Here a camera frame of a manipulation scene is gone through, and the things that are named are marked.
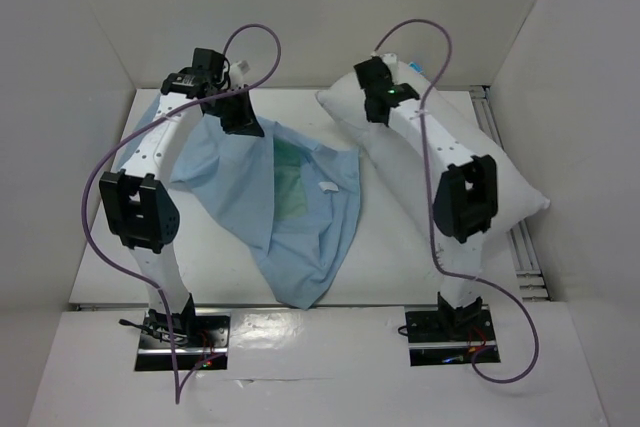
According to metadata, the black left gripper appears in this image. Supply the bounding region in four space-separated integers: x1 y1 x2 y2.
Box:
205 84 263 138

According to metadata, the white pillow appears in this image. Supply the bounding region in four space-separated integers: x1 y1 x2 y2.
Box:
316 72 550 253

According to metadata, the light blue pillowcase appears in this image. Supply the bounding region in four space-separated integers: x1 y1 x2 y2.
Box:
115 96 364 310

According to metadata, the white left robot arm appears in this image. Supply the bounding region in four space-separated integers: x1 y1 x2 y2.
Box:
99 48 264 346

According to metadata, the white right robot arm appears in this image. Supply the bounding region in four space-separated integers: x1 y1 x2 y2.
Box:
354 55 498 339

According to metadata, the blue pillow tag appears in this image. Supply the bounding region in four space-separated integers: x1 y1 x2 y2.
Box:
409 62 423 74

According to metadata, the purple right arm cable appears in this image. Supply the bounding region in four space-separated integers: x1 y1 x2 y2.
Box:
372 19 541 386

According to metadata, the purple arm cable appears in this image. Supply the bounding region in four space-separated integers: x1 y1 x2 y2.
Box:
82 23 282 405
372 19 541 386

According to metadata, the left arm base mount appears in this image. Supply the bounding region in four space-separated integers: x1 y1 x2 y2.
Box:
119 313 231 372

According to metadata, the aluminium rail frame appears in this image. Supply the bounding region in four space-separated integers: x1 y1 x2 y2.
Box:
470 86 551 302

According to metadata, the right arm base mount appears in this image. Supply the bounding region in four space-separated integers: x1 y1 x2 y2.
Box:
397 307 501 367

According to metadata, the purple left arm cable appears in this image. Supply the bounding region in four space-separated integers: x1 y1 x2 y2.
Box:
82 23 282 405

